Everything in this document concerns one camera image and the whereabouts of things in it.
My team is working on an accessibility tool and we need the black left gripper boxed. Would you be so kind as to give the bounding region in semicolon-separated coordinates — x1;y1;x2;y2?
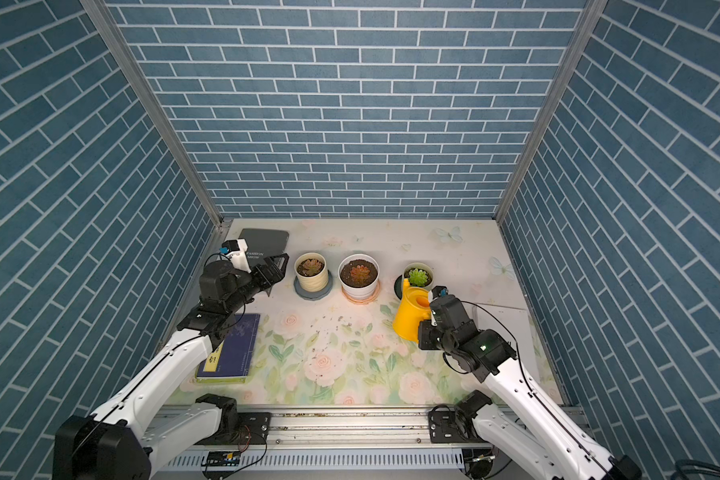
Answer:
222;253;289;315

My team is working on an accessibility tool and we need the yellow watering can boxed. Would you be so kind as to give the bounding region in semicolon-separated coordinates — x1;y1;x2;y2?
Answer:
393;278;431;343

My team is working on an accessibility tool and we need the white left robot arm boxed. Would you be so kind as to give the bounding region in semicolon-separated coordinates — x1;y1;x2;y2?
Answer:
52;253;289;479

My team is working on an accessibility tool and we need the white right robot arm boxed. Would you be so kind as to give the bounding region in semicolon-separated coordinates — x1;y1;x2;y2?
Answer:
418;286;642;479

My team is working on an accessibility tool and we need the bright green succulent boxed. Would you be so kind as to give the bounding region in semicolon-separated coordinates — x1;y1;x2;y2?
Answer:
407;268;431;288

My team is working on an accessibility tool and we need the pink-green succulent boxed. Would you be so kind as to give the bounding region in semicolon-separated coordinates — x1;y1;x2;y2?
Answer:
297;258;324;277

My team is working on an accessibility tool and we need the red succulent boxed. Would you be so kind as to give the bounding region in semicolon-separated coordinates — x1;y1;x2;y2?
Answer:
349;264;371;288

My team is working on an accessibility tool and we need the green plant pot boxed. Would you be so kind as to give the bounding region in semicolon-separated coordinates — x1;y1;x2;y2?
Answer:
403;262;434;290

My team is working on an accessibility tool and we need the dark green saucer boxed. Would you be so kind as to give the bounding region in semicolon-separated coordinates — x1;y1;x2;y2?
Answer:
393;275;404;300

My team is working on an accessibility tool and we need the navy blue book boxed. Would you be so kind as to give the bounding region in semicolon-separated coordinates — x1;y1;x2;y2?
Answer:
195;314;261;383

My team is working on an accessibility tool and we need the pink saucer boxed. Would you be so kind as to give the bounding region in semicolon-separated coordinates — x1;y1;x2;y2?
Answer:
341;286;381;305

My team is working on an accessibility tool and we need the grey-blue saucer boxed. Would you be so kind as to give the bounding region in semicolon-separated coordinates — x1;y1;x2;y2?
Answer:
293;272;334;301

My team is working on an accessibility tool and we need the cream ribbed plant pot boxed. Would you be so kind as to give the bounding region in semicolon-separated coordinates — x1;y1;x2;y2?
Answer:
295;252;328;293

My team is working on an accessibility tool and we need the white plant pot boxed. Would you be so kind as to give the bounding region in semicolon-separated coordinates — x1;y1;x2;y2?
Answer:
338;253;379;302

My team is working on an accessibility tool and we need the green circuit board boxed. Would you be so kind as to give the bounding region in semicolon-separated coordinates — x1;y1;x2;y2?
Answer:
201;451;241;469

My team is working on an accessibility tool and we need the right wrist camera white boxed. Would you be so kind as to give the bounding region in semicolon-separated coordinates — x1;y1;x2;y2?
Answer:
431;286;449;299

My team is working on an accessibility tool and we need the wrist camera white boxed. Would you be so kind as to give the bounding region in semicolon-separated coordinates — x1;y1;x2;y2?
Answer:
220;239;251;273
431;286;449;299

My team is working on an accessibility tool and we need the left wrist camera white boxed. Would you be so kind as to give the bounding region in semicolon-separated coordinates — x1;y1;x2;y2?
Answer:
220;239;251;273

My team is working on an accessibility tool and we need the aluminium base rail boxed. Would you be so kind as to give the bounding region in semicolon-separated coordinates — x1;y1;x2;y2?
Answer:
149;404;577;472

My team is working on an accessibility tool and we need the aluminium corner post left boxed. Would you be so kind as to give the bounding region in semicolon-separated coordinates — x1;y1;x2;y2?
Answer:
80;0;223;228

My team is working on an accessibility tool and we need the aluminium corner post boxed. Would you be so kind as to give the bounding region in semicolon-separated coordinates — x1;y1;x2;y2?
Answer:
495;0;607;225
80;0;223;228

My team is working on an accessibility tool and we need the black cable bundle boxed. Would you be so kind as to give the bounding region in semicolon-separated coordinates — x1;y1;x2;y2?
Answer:
671;458;720;480

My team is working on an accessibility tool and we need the aluminium corner post right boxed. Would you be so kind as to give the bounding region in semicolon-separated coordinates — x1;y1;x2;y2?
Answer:
495;0;607;225

